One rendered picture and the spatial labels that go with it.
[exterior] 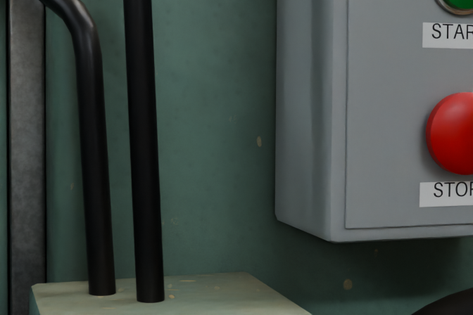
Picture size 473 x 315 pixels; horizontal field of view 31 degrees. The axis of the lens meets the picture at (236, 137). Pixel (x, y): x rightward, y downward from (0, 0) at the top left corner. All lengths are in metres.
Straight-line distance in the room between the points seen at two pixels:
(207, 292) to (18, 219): 0.10
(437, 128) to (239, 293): 0.09
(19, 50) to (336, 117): 0.14
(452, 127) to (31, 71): 0.18
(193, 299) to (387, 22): 0.12
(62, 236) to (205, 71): 0.09
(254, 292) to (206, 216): 0.05
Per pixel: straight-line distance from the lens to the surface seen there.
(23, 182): 0.38
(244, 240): 0.36
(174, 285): 0.33
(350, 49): 0.31
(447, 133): 0.31
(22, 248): 0.38
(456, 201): 0.33
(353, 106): 0.31
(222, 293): 0.32
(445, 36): 0.32
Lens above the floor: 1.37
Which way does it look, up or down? 3 degrees down
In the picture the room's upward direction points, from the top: straight up
